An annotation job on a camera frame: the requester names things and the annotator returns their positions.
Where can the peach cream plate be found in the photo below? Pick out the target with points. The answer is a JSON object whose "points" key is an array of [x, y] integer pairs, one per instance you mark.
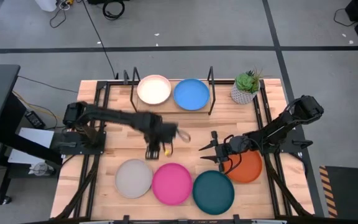
{"points": [[153, 90]]}

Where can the blue plate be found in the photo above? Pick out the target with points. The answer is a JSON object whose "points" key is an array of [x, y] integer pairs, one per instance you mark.
{"points": [[191, 95]]}

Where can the succulent in white patterned pot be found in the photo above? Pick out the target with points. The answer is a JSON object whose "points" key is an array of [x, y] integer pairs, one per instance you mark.
{"points": [[242, 95]]}

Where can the white flat box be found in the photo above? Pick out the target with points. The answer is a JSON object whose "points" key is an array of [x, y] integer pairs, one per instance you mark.
{"points": [[33, 137]]}

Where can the black aluminium rig frame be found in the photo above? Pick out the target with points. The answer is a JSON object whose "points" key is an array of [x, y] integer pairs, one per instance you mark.
{"points": [[222, 82]]}

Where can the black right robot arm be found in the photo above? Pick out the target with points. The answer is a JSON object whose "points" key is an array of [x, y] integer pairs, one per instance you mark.
{"points": [[278, 127]]}

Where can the wooden shelf with black frame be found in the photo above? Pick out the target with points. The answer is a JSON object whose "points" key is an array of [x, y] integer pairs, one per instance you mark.
{"points": [[169, 107]]}

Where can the dark teal plate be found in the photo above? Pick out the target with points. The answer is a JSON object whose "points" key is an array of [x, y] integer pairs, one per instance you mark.
{"points": [[213, 193]]}

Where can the white bucket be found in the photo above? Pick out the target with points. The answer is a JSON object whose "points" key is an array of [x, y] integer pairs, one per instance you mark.
{"points": [[46, 4]]}

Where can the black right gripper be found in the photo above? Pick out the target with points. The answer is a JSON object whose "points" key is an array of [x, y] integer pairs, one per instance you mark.
{"points": [[233, 146]]}

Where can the clear plastic container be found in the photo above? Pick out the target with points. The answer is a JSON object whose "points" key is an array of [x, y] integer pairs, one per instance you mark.
{"points": [[40, 169]]}

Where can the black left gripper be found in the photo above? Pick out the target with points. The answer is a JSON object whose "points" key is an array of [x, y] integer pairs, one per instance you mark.
{"points": [[160, 130]]}

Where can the black hazard striped mat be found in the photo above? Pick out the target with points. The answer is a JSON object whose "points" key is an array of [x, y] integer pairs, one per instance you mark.
{"points": [[353, 193]]}

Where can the pink plate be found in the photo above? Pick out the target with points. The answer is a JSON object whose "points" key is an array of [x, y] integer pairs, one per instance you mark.
{"points": [[171, 184]]}

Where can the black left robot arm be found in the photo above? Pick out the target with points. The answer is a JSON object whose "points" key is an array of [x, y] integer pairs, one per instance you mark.
{"points": [[113, 116]]}

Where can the black power adapter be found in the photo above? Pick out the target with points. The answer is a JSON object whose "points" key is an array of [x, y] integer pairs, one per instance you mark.
{"points": [[34, 119]]}

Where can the grey beige plate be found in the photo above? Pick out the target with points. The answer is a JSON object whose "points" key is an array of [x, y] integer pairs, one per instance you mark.
{"points": [[133, 179]]}

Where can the orange plate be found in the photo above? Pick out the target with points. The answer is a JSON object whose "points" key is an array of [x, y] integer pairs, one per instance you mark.
{"points": [[247, 168]]}

